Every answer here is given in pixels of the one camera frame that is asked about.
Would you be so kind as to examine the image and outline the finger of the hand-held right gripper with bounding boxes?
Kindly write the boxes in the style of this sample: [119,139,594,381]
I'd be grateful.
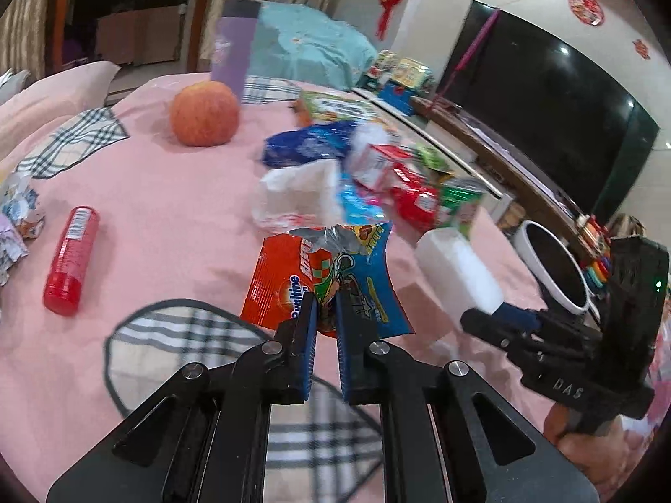
[460,308,546,360]
[500,301,593,333]

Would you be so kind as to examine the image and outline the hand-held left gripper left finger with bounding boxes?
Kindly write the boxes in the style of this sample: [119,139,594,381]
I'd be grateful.
[46,291,319,503]

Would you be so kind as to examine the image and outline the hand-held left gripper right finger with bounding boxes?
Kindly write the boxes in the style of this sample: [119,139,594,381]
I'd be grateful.
[335,289,601,503]

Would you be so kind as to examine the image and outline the blue and silver snack packet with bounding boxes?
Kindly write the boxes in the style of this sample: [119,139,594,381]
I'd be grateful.
[288,221,415,339]

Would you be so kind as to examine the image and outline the white trash bin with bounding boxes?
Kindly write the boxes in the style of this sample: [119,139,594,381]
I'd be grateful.
[514,220,598,315]

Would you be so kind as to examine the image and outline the white foam block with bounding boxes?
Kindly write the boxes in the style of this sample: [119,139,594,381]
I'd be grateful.
[415,228,505,316]

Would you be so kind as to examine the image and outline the orange snack packet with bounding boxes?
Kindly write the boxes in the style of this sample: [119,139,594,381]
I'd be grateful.
[240,234,328,339]

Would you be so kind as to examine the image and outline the dark blue plastic bag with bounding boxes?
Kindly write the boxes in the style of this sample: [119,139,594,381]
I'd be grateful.
[262,119,360,169]

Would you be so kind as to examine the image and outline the person's right hand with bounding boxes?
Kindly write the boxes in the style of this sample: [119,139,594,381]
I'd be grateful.
[542,406,630,488]

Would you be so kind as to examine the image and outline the rainbow coloured toy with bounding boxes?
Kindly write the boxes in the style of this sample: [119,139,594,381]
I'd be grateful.
[577,215,614,289]

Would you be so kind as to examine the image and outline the green drink carton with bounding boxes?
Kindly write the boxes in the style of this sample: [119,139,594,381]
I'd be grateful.
[437,177,488,239]

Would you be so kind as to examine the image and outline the light blue snack wrapper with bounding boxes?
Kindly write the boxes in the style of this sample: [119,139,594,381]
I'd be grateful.
[338,173,389,226]

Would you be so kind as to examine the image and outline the red snack packet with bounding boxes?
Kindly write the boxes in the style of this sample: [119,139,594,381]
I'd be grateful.
[390,165,441,231]

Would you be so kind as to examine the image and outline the white plastic wrapper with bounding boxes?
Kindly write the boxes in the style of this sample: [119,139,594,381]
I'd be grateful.
[252,157,344,234]

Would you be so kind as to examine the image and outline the wooden television stand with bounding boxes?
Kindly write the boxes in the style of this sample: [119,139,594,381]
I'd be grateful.
[356,86,611,273]

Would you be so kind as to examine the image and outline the small green wrapper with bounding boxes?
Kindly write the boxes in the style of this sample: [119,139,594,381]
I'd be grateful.
[416,144,454,176]

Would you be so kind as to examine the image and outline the white and red carton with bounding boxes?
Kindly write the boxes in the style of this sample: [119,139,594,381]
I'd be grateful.
[350,143,415,190]

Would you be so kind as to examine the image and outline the black flat television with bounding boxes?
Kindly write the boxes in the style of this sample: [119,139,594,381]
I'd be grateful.
[435,0,660,226]

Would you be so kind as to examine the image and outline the green covered book stack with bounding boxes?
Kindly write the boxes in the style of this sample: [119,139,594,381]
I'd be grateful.
[294,90,389,127]

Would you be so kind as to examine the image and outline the red plastic tube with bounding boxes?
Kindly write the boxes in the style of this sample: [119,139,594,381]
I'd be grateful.
[43,206,100,317]

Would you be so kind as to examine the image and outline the orange-red apple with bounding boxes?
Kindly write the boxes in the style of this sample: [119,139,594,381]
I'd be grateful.
[169,81,241,148]

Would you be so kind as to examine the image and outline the pink thin stick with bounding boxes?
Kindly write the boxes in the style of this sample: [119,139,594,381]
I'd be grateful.
[427,8,499,116]

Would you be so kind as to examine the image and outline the colourful toy set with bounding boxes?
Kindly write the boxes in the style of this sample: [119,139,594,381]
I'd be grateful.
[367,49,436,116]

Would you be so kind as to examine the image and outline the teal cloth cover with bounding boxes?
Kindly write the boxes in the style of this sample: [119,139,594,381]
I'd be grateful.
[246,1,375,90]

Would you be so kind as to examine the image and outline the tall purple carton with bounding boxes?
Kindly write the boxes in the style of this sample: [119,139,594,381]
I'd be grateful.
[210,0,261,103]

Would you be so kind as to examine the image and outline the crumpled printed paper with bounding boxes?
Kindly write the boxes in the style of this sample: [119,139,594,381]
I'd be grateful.
[0,170,47,286]

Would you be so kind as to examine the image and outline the pale pink pillow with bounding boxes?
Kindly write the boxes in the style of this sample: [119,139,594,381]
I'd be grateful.
[0,60,121,158]

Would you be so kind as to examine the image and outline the round red wall sticker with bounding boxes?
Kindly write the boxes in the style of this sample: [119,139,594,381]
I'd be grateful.
[567,0,605,26]

